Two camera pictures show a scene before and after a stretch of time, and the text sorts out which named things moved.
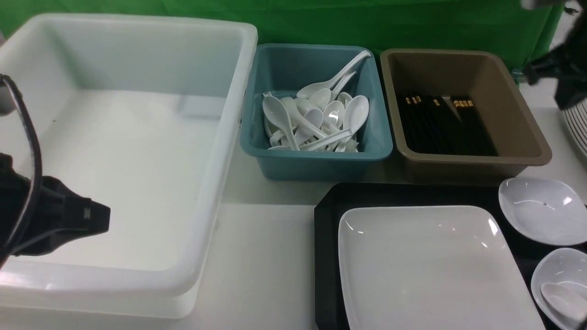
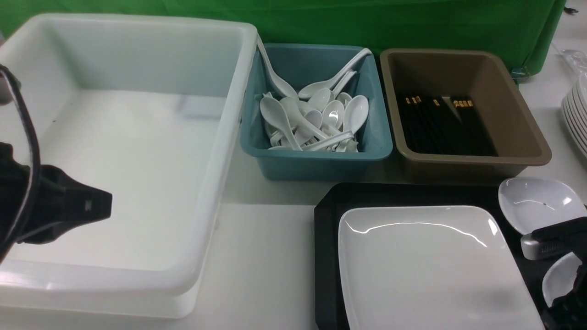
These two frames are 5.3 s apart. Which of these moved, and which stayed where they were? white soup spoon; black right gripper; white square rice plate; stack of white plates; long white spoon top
Moved: black right gripper; white soup spoon
Stayed: stack of white plates; long white spoon top; white square rice plate
